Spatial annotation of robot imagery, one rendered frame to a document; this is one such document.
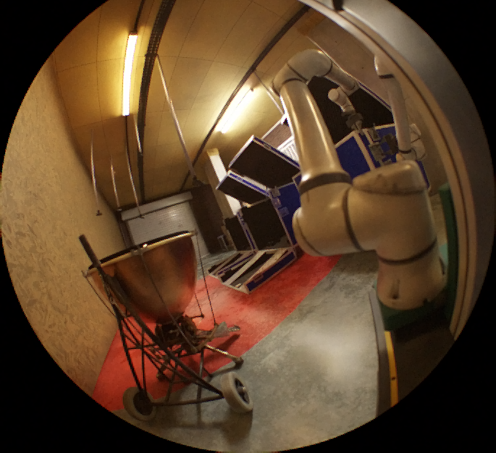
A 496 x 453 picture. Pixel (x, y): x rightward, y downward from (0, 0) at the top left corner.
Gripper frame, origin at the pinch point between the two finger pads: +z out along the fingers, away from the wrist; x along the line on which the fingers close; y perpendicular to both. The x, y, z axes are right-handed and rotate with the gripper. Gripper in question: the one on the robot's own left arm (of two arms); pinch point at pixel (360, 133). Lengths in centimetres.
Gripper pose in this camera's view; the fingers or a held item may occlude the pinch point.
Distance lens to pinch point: 129.9
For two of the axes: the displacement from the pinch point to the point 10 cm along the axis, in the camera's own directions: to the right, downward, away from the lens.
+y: 9.5, -2.1, 2.2
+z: 2.4, 9.6, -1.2
